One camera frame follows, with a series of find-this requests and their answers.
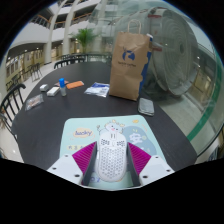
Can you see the green potted palm plant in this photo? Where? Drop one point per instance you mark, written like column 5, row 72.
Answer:
column 85, row 39

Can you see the brown flat packet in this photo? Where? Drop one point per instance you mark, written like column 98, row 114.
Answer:
column 56, row 84

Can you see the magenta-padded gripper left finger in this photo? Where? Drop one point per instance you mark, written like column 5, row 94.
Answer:
column 83, row 157

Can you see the dark grey phone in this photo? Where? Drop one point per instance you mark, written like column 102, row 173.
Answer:
column 146, row 106

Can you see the group of dark chairs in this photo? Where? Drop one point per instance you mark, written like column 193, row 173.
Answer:
column 75, row 60
column 33, row 70

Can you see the orange flat card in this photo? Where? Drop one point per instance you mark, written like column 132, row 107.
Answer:
column 75, row 84

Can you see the white honeycomb computer mouse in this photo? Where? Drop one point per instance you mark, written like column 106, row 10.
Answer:
column 111, row 160

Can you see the black slatted chair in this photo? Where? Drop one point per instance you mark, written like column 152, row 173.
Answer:
column 10, row 106

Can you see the light green cartoon mouse pad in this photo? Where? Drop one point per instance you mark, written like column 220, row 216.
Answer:
column 83, row 133

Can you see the white rectangular box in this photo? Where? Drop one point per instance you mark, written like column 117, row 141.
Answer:
column 53, row 91

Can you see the large grey round turbine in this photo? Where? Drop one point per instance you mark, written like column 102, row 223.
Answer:
column 173, row 50

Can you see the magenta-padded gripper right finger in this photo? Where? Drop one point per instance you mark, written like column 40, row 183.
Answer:
column 140, row 158

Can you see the small white box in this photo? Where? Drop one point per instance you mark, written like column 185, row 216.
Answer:
column 44, row 87

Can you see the blue and white packet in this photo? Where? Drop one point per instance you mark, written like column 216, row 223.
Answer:
column 97, row 90

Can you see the brown paper bag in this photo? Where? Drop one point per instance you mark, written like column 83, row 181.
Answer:
column 128, row 66

